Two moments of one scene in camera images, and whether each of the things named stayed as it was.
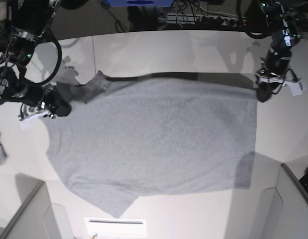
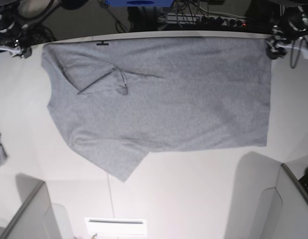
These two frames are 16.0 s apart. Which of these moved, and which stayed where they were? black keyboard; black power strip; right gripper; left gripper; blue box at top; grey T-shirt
Moved: left gripper; right gripper; grey T-shirt
Stayed: black keyboard; black power strip; blue box at top
